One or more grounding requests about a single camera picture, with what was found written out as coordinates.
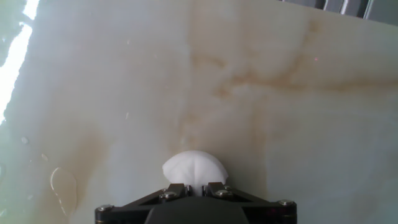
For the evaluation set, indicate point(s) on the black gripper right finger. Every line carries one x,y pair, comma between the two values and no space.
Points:
224,190

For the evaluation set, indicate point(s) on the white sponge block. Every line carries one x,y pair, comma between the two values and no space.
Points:
194,169

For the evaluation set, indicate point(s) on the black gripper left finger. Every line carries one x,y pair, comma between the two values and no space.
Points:
170,189

